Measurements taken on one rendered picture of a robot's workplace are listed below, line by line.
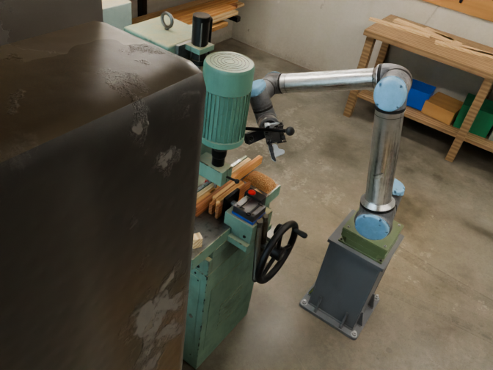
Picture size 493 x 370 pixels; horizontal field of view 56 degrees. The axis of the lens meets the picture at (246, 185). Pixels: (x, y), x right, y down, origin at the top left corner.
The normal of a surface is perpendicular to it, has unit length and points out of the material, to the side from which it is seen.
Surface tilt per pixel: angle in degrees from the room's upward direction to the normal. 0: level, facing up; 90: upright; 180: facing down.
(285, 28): 90
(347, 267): 90
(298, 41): 90
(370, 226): 95
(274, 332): 0
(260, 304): 0
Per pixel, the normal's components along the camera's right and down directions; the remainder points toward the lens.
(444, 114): -0.66, 0.40
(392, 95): -0.44, 0.41
